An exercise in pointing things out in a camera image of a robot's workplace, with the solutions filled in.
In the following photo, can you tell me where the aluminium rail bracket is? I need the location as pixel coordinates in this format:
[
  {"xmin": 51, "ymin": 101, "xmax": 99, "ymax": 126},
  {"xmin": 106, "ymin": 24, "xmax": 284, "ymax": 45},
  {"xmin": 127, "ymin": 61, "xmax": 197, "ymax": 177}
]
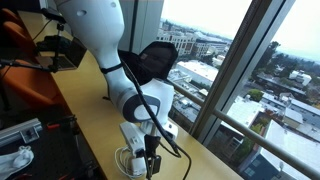
[{"xmin": 0, "ymin": 118, "xmax": 42, "ymax": 147}]

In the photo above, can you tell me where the orange chair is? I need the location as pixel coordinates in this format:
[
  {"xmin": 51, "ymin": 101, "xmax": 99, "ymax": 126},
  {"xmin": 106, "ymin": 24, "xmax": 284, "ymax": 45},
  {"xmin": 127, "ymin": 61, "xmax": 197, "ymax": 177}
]
[
  {"xmin": 1, "ymin": 8, "xmax": 38, "ymax": 58},
  {"xmin": 1, "ymin": 66, "xmax": 66, "ymax": 108}
]

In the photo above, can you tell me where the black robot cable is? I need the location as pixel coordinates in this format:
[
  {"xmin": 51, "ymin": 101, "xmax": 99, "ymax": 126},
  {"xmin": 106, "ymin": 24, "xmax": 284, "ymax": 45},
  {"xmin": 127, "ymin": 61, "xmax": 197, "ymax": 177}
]
[{"xmin": 99, "ymin": 58, "xmax": 193, "ymax": 180}]

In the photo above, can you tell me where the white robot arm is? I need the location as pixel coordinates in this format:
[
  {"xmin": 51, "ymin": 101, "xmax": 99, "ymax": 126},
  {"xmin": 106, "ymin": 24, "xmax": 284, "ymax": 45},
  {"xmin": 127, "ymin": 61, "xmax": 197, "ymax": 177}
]
[{"xmin": 54, "ymin": 0, "xmax": 178, "ymax": 178}]

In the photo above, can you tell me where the open laptop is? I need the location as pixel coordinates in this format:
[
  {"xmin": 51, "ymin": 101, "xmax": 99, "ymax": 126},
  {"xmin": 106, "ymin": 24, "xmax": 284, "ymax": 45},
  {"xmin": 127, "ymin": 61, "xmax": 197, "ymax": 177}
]
[{"xmin": 36, "ymin": 37, "xmax": 87, "ymax": 72}]

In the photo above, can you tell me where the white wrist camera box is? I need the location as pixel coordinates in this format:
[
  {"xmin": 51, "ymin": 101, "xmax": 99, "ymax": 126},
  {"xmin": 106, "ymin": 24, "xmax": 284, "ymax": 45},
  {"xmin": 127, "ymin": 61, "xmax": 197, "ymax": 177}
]
[{"xmin": 120, "ymin": 122, "xmax": 145, "ymax": 157}]

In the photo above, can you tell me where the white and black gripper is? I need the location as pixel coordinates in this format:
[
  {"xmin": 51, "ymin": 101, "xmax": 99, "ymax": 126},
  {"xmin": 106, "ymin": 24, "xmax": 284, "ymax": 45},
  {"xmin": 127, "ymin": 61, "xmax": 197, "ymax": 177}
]
[{"xmin": 144, "ymin": 134, "xmax": 162, "ymax": 180}]

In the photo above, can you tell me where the red handled clamp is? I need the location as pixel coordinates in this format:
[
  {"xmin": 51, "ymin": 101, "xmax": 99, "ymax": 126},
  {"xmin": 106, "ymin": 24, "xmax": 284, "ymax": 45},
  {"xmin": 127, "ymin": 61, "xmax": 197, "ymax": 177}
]
[{"xmin": 46, "ymin": 115, "xmax": 77, "ymax": 130}]

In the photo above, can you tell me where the white cloth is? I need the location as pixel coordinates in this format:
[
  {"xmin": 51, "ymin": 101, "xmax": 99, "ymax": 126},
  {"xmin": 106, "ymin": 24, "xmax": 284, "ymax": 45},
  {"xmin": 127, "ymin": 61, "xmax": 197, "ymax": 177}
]
[{"xmin": 0, "ymin": 146, "xmax": 34, "ymax": 180}]

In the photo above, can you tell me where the black backpack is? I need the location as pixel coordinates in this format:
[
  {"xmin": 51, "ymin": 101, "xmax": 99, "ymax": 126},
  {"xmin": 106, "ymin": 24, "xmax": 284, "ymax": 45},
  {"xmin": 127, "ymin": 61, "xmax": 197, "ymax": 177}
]
[{"xmin": 102, "ymin": 40, "xmax": 179, "ymax": 102}]

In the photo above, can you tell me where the black camera on stand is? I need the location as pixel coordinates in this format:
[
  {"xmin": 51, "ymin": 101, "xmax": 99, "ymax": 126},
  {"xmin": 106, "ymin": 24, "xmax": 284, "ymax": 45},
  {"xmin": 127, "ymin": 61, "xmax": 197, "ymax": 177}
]
[{"xmin": 0, "ymin": 8, "xmax": 66, "ymax": 74}]

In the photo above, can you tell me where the metal window railing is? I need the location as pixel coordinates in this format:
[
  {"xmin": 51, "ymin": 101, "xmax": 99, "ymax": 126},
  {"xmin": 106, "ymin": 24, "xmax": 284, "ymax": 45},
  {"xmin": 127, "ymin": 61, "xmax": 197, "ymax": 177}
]
[{"xmin": 173, "ymin": 80, "xmax": 320, "ymax": 180}]

